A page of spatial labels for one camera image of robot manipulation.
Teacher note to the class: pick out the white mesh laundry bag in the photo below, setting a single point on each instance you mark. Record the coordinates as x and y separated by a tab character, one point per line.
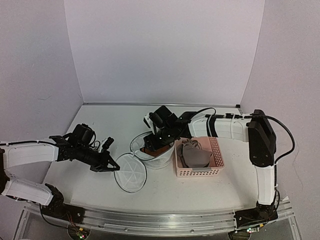
132	175

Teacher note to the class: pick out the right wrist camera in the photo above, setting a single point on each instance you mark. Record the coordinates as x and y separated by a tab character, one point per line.
147	119

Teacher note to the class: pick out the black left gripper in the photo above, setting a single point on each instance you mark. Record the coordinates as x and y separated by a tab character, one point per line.
101	165

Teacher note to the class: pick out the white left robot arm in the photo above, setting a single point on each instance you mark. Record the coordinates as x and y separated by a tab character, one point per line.
76	145

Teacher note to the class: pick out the pink perforated plastic basket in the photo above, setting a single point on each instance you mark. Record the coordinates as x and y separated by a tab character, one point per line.
216	163

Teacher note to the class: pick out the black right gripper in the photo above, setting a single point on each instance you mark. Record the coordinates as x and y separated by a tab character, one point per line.
151	145

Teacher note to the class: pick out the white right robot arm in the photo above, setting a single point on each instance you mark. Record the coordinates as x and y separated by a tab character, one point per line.
253	129

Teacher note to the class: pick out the dark grey bra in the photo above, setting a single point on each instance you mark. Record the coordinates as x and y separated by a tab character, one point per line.
192	155

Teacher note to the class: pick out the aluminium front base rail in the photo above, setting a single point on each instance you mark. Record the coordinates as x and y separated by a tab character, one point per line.
179	224

